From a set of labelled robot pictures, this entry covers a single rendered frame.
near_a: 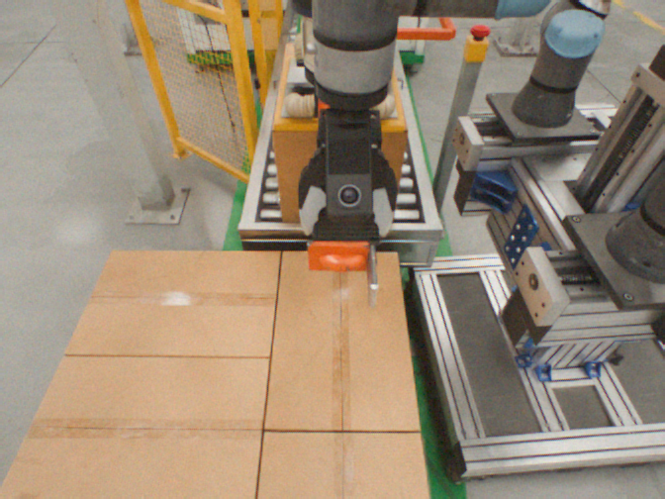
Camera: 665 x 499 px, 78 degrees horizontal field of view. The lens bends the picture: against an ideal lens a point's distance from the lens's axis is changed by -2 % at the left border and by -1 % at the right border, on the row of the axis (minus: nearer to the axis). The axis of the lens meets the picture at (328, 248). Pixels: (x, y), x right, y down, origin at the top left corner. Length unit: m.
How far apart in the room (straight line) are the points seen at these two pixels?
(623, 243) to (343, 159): 0.63
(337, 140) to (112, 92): 1.78
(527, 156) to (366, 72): 0.93
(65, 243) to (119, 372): 1.38
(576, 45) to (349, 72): 0.83
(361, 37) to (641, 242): 0.67
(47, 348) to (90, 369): 0.86
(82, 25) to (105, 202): 1.06
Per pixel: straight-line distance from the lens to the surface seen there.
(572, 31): 1.17
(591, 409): 1.76
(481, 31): 1.73
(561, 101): 1.22
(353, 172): 0.41
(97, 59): 2.09
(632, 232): 0.92
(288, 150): 1.30
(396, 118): 0.98
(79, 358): 1.40
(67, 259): 2.50
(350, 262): 0.50
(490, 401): 1.62
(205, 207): 2.48
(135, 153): 2.30
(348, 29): 0.38
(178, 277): 1.45
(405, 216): 1.58
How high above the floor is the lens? 1.63
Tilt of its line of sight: 49 degrees down
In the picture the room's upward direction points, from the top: straight up
